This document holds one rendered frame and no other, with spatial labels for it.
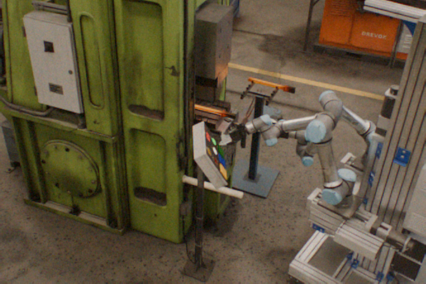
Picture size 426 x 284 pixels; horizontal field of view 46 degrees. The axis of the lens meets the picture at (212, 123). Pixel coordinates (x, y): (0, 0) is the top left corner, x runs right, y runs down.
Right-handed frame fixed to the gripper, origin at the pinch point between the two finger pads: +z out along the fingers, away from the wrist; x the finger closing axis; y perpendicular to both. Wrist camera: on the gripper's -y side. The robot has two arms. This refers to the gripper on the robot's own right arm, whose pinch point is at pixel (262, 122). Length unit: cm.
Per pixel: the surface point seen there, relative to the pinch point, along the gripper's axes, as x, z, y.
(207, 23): -17, 37, -75
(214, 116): -5.6, 34.4, 1.0
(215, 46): -17, 31, -60
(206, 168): -73, 13, -9
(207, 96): 23, 51, 3
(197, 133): -54, 27, -18
